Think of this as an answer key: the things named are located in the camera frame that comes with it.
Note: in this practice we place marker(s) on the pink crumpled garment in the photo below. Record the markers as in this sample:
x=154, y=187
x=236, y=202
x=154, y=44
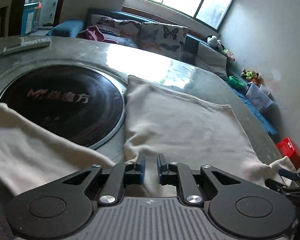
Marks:
x=93, y=33

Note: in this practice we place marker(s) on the black white plush toy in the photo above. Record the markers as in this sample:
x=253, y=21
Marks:
x=214, y=42

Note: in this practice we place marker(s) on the blue corner sofa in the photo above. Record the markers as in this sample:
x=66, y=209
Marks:
x=70, y=28

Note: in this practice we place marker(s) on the green brown plush toy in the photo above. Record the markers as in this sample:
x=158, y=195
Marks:
x=251, y=76

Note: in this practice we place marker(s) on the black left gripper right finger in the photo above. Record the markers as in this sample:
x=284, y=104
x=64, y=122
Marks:
x=193, y=186

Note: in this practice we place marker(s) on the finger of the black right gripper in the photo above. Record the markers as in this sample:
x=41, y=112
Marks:
x=275, y=185
x=287, y=174

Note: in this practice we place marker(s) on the green plastic bowl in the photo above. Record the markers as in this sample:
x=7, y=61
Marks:
x=235, y=83

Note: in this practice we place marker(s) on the round black induction cooktop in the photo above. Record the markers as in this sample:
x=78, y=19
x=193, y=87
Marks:
x=83, y=102

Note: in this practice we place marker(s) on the left butterfly print pillow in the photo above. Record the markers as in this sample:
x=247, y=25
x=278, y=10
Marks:
x=115, y=27

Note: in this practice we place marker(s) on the grey remote control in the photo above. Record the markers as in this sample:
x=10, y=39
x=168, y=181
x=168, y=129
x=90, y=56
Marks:
x=27, y=45

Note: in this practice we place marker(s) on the blue white cabinet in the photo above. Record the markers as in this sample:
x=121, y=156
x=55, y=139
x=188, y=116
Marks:
x=31, y=13

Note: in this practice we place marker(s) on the grey plain cushion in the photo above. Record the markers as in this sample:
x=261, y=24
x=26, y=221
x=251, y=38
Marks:
x=209, y=59

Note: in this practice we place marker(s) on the white cloth garment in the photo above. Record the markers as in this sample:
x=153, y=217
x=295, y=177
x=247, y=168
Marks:
x=182, y=127

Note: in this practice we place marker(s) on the clear plastic storage box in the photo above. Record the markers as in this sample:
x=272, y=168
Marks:
x=259, y=99

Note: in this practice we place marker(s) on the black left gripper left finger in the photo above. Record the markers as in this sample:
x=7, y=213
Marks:
x=108, y=186

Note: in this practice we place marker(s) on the butterfly print pillow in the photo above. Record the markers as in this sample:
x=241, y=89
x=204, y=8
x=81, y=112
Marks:
x=115, y=27
x=164, y=39

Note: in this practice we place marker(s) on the dark wooden doorway frame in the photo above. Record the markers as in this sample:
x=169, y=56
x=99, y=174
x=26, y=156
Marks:
x=16, y=14

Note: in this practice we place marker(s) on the red box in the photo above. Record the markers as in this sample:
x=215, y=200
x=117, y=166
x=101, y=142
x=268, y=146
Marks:
x=289, y=149

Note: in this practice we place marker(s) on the right butterfly print pillow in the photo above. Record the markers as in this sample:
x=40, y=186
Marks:
x=164, y=39

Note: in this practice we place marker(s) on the small butterfly pillow lying flat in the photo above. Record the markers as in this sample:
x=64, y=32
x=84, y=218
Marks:
x=124, y=41

